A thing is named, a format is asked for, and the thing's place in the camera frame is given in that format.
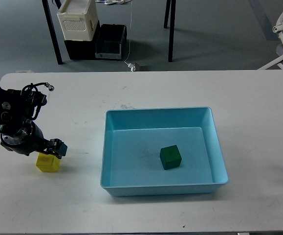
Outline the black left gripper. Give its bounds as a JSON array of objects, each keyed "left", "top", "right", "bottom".
[{"left": 0, "top": 122, "right": 67, "bottom": 159}]

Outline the yellow block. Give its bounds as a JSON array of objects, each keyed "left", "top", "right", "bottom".
[{"left": 36, "top": 153, "right": 61, "bottom": 172}]

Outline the green block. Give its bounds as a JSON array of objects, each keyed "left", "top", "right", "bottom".
[{"left": 160, "top": 145, "right": 182, "bottom": 170}]

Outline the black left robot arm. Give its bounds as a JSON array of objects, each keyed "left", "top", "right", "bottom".
[{"left": 0, "top": 82, "right": 67, "bottom": 159}]

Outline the light blue plastic box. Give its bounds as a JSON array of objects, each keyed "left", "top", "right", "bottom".
[{"left": 100, "top": 107, "right": 229, "bottom": 196}]

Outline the black crate under white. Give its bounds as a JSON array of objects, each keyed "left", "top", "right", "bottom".
[{"left": 64, "top": 21, "right": 100, "bottom": 60}]

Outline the black table leg left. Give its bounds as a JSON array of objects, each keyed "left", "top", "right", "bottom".
[{"left": 42, "top": 0, "right": 63, "bottom": 65}]

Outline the black table leg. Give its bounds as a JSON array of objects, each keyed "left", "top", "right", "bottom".
[
  {"left": 42, "top": 0, "right": 63, "bottom": 65},
  {"left": 163, "top": 0, "right": 176, "bottom": 62}
]

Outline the white power adapter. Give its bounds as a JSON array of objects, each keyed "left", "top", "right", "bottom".
[{"left": 127, "top": 63, "right": 142, "bottom": 71}]

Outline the black open storage bin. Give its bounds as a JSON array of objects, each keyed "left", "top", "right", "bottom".
[{"left": 95, "top": 24, "right": 127, "bottom": 60}]

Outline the white plastic crate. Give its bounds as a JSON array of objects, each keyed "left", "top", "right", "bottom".
[{"left": 57, "top": 0, "right": 99, "bottom": 41}]

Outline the black table leg right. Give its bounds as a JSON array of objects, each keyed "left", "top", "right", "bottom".
[{"left": 163, "top": 0, "right": 176, "bottom": 62}]

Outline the thin white cable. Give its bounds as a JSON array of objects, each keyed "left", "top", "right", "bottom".
[{"left": 124, "top": 0, "right": 133, "bottom": 66}]

